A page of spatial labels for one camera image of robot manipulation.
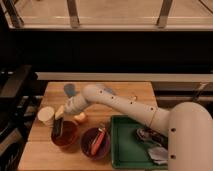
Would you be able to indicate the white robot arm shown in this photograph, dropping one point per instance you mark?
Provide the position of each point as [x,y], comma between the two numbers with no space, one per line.
[188,125]

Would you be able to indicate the black eraser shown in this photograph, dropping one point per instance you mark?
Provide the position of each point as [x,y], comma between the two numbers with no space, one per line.
[57,127]

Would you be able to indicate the red bowl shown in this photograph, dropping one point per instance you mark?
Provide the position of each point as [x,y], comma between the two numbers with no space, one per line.
[68,135]

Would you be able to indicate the green tray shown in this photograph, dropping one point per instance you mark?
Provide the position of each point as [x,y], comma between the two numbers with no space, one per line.
[127,150]

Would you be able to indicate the red tool in purple bowl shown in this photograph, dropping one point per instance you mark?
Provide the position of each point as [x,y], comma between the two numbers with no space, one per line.
[98,140]

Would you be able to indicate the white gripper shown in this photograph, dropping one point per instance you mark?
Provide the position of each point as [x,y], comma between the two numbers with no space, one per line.
[68,108]

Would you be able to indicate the apple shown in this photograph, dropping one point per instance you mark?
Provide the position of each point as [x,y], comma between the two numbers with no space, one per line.
[81,118]

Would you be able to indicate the silver foil packet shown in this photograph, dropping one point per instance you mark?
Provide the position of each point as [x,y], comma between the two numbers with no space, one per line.
[159,155]

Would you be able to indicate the blue cup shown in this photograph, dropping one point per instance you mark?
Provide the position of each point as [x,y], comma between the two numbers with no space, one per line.
[69,90]

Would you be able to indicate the purple bowl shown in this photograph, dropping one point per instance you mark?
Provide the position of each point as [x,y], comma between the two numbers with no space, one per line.
[87,139]

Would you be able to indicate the white paper cup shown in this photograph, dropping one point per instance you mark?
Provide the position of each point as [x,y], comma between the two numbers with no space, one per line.
[46,115]

